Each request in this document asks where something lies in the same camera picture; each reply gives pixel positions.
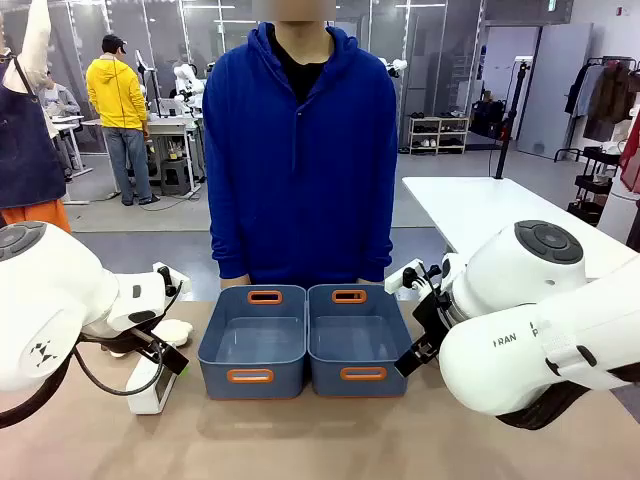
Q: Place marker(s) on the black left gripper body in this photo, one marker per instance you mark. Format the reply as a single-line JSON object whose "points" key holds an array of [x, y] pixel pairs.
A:
{"points": [[131, 341]]}

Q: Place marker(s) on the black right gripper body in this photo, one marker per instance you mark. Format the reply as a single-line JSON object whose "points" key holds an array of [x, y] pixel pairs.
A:
{"points": [[432, 320]]}

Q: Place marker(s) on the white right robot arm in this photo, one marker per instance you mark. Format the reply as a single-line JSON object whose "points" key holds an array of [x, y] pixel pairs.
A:
{"points": [[540, 325]]}

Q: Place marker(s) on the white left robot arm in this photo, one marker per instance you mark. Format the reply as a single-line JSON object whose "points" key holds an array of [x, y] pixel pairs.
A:
{"points": [[50, 300]]}

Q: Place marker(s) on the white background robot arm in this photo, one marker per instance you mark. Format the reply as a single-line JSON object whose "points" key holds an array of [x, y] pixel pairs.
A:
{"points": [[187, 85]]}

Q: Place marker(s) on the white rectangular digital clock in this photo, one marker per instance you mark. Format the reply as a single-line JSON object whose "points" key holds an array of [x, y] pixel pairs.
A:
{"points": [[150, 387]]}

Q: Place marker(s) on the white cloud-shaped clock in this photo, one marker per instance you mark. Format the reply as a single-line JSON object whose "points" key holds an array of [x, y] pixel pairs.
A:
{"points": [[175, 330]]}

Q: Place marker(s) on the white side table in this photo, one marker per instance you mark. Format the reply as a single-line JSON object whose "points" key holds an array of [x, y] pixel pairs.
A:
{"points": [[480, 205]]}

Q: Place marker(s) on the grey step stool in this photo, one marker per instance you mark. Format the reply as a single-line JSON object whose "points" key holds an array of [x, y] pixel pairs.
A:
{"points": [[176, 177]]}

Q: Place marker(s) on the white shoe rack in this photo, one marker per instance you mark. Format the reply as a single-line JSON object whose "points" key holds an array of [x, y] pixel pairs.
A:
{"points": [[439, 135]]}

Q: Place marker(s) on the person in blue hoodie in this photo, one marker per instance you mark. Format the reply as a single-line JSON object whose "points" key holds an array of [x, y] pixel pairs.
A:
{"points": [[300, 175]]}

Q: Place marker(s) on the black bag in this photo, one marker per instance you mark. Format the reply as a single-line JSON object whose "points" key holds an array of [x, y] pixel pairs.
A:
{"points": [[489, 119]]}

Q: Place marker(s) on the white background workbench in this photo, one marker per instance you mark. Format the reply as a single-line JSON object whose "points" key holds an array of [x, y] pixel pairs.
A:
{"points": [[172, 135]]}

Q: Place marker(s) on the black utility cart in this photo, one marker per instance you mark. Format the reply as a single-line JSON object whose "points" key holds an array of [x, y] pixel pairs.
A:
{"points": [[595, 185]]}

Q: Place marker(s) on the black tripod stand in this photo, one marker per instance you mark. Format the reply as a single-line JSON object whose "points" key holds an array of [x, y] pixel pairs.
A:
{"points": [[510, 120]]}

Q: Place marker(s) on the person in navy apron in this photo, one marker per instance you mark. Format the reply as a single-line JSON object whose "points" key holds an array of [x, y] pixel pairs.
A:
{"points": [[25, 140]]}

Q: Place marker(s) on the person in yellow hoodie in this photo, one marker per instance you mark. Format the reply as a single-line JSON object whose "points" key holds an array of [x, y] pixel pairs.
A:
{"points": [[120, 100]]}

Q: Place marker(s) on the seated person in grey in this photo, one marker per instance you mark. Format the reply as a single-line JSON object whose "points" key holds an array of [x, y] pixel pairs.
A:
{"points": [[62, 102]]}

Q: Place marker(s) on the red hanging garment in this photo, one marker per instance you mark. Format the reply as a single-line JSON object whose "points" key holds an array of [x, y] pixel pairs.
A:
{"points": [[632, 155]]}

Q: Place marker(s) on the black clothes rack with garments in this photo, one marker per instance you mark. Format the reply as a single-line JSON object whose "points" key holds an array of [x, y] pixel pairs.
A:
{"points": [[607, 97]]}

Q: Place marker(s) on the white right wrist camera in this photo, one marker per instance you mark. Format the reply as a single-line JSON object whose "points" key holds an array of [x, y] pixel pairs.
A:
{"points": [[402, 276]]}

